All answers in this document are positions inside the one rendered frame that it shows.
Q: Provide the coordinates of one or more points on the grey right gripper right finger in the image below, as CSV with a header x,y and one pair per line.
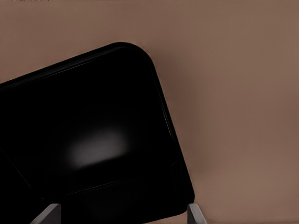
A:
x,y
195,214

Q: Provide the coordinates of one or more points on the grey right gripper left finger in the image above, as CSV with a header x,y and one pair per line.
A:
x,y
47,214

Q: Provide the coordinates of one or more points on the black rectangular tray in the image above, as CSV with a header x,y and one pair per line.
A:
x,y
93,112

